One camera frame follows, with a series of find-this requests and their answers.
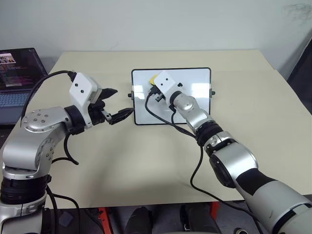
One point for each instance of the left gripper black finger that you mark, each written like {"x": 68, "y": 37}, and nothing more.
{"x": 120, "y": 115}
{"x": 108, "y": 93}

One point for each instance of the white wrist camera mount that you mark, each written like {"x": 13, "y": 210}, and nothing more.
{"x": 81, "y": 87}
{"x": 167, "y": 81}

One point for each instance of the open dark laptop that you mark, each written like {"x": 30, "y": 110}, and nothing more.
{"x": 19, "y": 73}

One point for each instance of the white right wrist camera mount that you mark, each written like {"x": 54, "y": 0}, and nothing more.
{"x": 167, "y": 81}

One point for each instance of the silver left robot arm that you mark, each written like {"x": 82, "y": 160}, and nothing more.
{"x": 29, "y": 146}

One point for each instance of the yellow object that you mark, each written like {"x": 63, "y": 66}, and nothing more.
{"x": 153, "y": 80}

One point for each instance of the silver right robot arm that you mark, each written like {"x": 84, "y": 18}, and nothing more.
{"x": 234, "y": 156}

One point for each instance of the red frame post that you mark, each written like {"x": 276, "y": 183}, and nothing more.
{"x": 106, "y": 220}
{"x": 215, "y": 210}

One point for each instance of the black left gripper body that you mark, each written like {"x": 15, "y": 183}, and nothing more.
{"x": 97, "y": 112}

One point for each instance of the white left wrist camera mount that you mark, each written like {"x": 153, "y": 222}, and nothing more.
{"x": 81, "y": 87}

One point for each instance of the dark rounded shape under table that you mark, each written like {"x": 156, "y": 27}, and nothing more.
{"x": 141, "y": 221}

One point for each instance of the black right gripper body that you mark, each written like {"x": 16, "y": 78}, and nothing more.
{"x": 160, "y": 98}

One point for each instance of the white whiteboard with black frame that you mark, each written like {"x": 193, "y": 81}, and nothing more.
{"x": 195, "y": 102}

